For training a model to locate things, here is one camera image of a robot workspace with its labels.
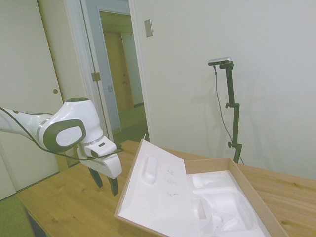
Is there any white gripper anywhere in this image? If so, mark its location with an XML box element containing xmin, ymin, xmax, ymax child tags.
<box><xmin>76</xmin><ymin>144</ymin><xmax>123</xmax><ymax>197</ymax></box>

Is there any brown cardboard box lid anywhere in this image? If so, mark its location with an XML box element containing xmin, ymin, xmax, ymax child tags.
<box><xmin>114</xmin><ymin>133</ymin><xmax>199</xmax><ymax>237</ymax></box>

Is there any brown cardboard box base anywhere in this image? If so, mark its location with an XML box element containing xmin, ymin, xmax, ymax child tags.
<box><xmin>184</xmin><ymin>157</ymin><xmax>290</xmax><ymax>237</ymax></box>

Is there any white open door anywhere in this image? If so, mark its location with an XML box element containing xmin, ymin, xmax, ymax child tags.
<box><xmin>79</xmin><ymin>0</ymin><xmax>122</xmax><ymax>136</ymax></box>

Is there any wooden hallway door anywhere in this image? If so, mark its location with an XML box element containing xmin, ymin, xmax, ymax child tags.
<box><xmin>103</xmin><ymin>31</ymin><xmax>135</xmax><ymax>112</ymax></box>

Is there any white molded foam insert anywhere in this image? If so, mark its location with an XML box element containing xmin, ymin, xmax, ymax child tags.
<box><xmin>186</xmin><ymin>169</ymin><xmax>270</xmax><ymax>237</ymax></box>

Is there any white closet door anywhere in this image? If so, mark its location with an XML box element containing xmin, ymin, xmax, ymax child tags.
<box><xmin>0</xmin><ymin>0</ymin><xmax>65</xmax><ymax>198</ymax></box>

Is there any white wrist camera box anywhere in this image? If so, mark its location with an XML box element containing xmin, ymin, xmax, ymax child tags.
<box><xmin>85</xmin><ymin>138</ymin><xmax>118</xmax><ymax>158</ymax></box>

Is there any black camera stand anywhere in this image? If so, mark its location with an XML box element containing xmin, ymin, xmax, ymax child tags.
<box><xmin>219</xmin><ymin>61</ymin><xmax>243</xmax><ymax>164</ymax></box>

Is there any metal wall switch plate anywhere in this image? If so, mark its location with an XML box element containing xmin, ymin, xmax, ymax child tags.
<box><xmin>144</xmin><ymin>18</ymin><xmax>154</xmax><ymax>38</ymax></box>

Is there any silver exterior camera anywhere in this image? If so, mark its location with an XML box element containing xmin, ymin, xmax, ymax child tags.
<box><xmin>208</xmin><ymin>56</ymin><xmax>232</xmax><ymax>67</ymax></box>

